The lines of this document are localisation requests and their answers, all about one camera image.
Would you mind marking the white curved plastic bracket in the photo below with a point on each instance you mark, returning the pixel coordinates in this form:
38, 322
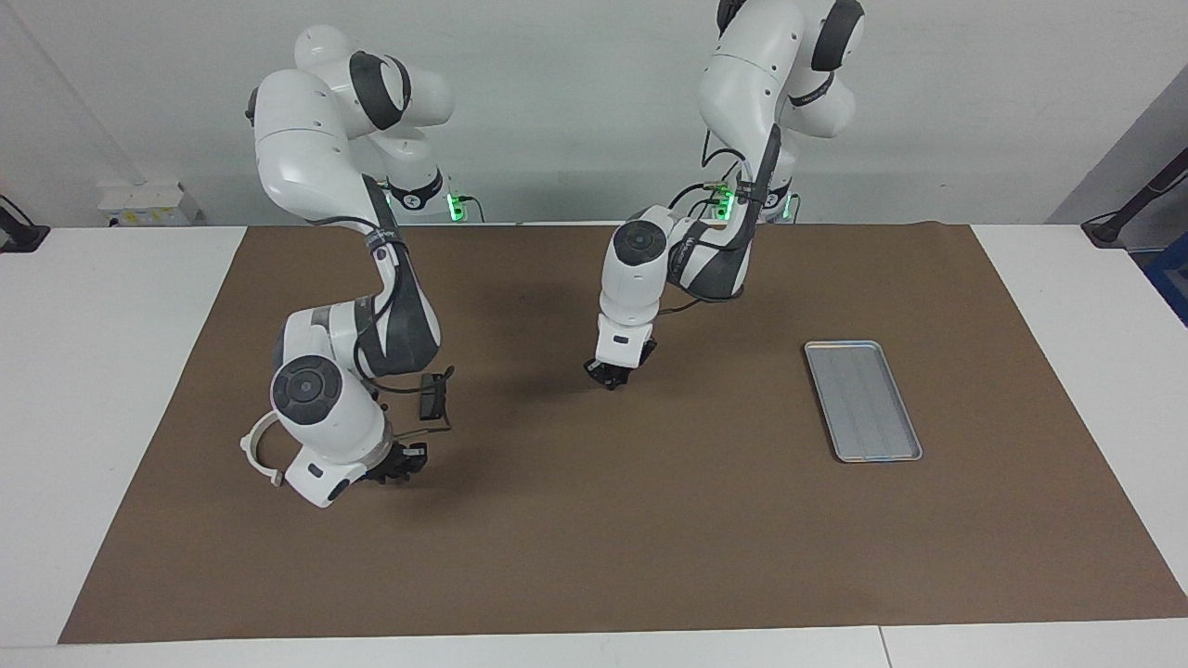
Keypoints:
246, 452

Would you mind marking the blue object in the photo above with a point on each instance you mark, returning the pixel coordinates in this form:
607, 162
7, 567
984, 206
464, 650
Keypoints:
1174, 278

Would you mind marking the silver metal tray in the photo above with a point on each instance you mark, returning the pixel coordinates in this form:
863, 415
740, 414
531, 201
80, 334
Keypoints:
863, 404

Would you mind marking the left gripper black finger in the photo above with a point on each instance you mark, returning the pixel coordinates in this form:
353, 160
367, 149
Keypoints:
619, 380
599, 377

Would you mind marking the rectangular dark brake pad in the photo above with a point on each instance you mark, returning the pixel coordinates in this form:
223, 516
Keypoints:
431, 399

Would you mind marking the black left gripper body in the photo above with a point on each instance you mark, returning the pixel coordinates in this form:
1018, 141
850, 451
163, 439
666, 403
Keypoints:
620, 369

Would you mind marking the brown table mat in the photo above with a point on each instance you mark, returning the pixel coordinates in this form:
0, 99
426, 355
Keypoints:
594, 538

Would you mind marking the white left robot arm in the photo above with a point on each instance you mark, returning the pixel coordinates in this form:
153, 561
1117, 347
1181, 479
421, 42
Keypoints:
636, 278

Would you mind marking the black table clamp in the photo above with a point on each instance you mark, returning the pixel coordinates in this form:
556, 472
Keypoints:
23, 238

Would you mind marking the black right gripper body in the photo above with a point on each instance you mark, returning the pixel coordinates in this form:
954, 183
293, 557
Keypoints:
399, 456

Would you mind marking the white box with labels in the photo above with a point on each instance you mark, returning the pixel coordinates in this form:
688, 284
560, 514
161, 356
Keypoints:
148, 204

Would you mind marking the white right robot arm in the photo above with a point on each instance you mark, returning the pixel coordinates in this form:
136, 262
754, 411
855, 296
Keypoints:
325, 408

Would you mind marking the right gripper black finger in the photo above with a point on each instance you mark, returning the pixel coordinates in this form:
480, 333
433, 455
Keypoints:
415, 465
385, 476

